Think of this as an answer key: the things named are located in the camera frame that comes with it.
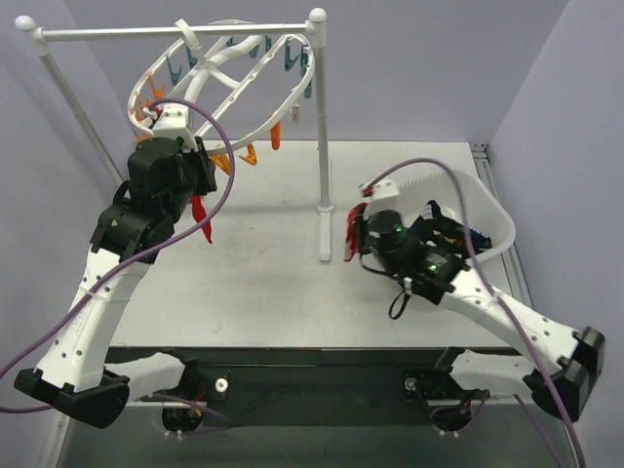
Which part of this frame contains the red santa sock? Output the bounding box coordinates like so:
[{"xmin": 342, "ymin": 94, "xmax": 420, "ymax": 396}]
[
  {"xmin": 190, "ymin": 195, "xmax": 213, "ymax": 244},
  {"xmin": 343, "ymin": 202, "xmax": 368, "ymax": 262}
]

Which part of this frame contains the black blue patterned sock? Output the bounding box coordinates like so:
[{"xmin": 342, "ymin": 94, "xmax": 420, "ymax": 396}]
[{"xmin": 409, "ymin": 200, "xmax": 469, "ymax": 257}]

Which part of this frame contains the orange clothespin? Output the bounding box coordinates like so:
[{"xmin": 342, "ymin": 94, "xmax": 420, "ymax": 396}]
[
  {"xmin": 239, "ymin": 143, "xmax": 258, "ymax": 166},
  {"xmin": 269, "ymin": 121, "xmax": 282, "ymax": 151}
]

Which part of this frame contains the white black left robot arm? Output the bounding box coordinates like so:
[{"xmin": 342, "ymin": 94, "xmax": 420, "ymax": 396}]
[{"xmin": 14, "ymin": 137, "xmax": 217, "ymax": 429}]

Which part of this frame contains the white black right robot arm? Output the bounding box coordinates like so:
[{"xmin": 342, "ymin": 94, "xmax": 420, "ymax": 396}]
[{"xmin": 346, "ymin": 205, "xmax": 605, "ymax": 422}]

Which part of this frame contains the white round sock hanger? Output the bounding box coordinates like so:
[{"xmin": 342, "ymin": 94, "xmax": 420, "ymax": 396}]
[{"xmin": 127, "ymin": 9, "xmax": 327, "ymax": 149}]

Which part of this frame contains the white plastic basket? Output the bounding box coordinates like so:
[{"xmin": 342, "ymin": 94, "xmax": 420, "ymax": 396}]
[{"xmin": 396, "ymin": 169, "xmax": 516, "ymax": 261}]

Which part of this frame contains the white clothespin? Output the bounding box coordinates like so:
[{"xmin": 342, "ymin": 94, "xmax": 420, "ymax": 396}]
[{"xmin": 291, "ymin": 103, "xmax": 300, "ymax": 123}]

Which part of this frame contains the white drying rack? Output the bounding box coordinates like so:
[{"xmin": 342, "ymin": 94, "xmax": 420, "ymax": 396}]
[{"xmin": 15, "ymin": 16, "xmax": 333, "ymax": 262}]

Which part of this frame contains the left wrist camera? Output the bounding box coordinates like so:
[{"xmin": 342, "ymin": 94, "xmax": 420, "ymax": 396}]
[{"xmin": 145, "ymin": 103, "xmax": 197, "ymax": 150}]

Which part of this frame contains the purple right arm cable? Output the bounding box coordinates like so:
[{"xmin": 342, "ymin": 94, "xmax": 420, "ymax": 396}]
[{"xmin": 368, "ymin": 158, "xmax": 586, "ymax": 468}]

